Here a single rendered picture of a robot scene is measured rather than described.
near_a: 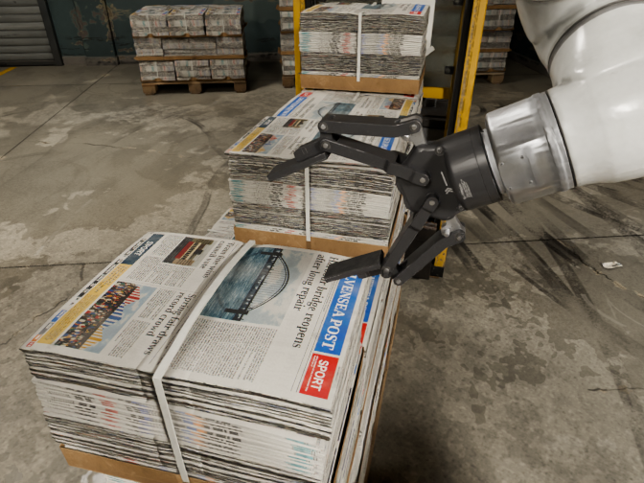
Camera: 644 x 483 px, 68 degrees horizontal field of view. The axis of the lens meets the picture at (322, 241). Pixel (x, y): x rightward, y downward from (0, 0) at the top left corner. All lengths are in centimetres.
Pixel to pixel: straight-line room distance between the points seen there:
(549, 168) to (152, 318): 48
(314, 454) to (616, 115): 43
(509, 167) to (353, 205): 65
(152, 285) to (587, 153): 54
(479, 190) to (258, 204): 74
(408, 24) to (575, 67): 109
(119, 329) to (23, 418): 152
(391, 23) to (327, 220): 68
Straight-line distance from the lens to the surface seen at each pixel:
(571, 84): 46
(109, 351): 61
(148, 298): 68
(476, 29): 206
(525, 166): 44
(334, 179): 104
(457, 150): 46
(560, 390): 214
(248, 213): 114
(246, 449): 61
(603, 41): 48
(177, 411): 60
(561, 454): 194
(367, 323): 95
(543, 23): 52
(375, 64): 156
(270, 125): 127
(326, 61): 159
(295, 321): 60
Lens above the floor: 146
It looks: 32 degrees down
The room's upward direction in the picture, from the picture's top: straight up
